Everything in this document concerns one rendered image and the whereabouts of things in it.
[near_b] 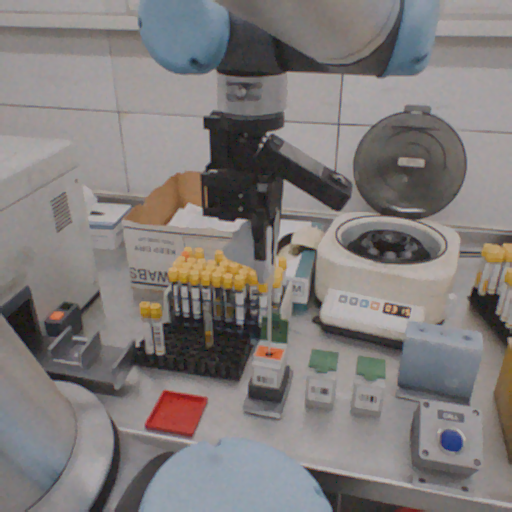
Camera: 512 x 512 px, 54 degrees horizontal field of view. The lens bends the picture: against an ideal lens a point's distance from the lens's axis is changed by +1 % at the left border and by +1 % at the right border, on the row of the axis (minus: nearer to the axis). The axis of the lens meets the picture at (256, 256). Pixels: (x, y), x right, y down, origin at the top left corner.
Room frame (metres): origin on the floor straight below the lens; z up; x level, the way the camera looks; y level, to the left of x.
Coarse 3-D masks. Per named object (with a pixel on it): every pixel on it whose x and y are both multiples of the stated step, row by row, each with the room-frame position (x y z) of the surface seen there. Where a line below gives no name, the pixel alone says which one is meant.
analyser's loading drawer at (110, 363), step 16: (32, 336) 0.64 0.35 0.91; (48, 336) 0.64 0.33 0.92; (64, 336) 0.61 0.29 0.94; (96, 336) 0.61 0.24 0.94; (32, 352) 0.60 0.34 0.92; (48, 352) 0.57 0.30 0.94; (64, 352) 0.60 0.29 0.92; (80, 352) 0.56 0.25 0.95; (96, 352) 0.60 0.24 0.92; (112, 352) 0.60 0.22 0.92; (128, 352) 0.58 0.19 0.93; (48, 368) 0.57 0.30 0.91; (64, 368) 0.57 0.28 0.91; (80, 368) 0.56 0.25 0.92; (96, 368) 0.57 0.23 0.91; (112, 368) 0.54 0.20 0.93; (128, 368) 0.58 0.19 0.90
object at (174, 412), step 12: (168, 396) 0.55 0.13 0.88; (180, 396) 0.55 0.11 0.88; (192, 396) 0.54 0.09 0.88; (204, 396) 0.54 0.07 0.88; (156, 408) 0.52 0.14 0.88; (168, 408) 0.53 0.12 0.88; (180, 408) 0.53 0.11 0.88; (192, 408) 0.53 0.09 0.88; (156, 420) 0.50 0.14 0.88; (168, 420) 0.50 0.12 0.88; (180, 420) 0.50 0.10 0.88; (192, 420) 0.50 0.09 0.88; (168, 432) 0.48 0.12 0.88; (180, 432) 0.48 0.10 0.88; (192, 432) 0.48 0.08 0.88
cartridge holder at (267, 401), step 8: (288, 368) 0.57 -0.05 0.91; (288, 376) 0.57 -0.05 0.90; (248, 384) 0.54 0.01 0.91; (256, 384) 0.54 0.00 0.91; (288, 384) 0.56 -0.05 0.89; (248, 392) 0.54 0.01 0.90; (256, 392) 0.53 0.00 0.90; (264, 392) 0.53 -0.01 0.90; (272, 392) 0.53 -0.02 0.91; (280, 392) 0.52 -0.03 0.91; (288, 392) 0.56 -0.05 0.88; (248, 400) 0.53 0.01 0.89; (256, 400) 0.53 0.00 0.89; (264, 400) 0.53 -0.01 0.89; (272, 400) 0.53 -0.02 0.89; (280, 400) 0.52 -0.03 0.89; (248, 408) 0.52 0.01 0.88; (256, 408) 0.52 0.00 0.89; (264, 408) 0.51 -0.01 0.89; (272, 408) 0.51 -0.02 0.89; (280, 408) 0.51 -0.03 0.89; (272, 416) 0.51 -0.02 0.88; (280, 416) 0.51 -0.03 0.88
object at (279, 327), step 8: (272, 312) 0.59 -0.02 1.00; (264, 320) 0.59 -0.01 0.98; (272, 320) 0.59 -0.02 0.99; (280, 320) 0.58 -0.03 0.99; (264, 328) 0.59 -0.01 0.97; (272, 328) 0.58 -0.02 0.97; (280, 328) 0.58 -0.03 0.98; (264, 336) 0.58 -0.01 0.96; (272, 336) 0.58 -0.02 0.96; (280, 336) 0.58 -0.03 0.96
